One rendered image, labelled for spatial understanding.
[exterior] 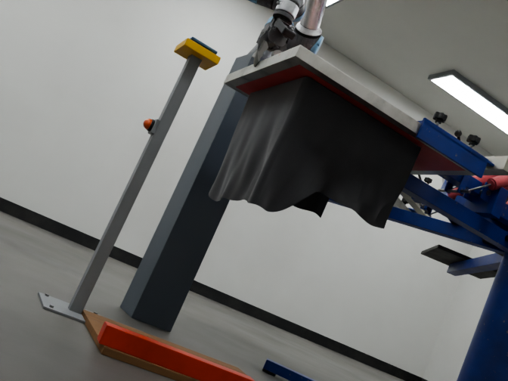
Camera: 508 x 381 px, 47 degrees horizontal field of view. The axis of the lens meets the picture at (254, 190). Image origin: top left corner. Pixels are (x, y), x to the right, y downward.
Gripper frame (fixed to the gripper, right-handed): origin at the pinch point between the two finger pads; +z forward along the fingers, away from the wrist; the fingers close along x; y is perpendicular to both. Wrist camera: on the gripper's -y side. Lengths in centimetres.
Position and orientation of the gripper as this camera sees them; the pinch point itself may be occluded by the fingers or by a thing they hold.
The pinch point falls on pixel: (262, 66)
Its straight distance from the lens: 200.5
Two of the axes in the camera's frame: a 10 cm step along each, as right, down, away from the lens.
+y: -4.0, -0.3, 9.1
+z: -4.0, 9.0, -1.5
